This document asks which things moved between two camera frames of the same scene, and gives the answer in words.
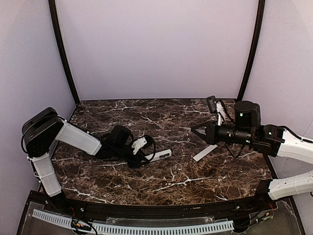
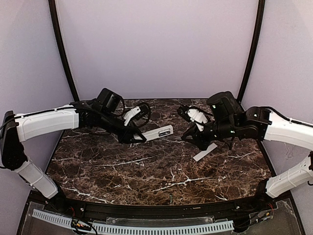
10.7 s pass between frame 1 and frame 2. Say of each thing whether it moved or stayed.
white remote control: moved
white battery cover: stayed
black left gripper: moved
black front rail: stayed
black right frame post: stayed
